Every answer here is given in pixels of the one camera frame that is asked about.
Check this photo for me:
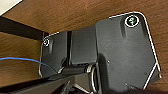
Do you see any blue cable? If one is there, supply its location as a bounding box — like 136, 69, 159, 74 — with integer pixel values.
0, 56, 57, 73

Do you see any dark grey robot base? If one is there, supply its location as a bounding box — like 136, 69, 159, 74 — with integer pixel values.
39, 11, 163, 94

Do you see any black furniture bar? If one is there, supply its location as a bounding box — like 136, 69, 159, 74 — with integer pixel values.
0, 16, 50, 42

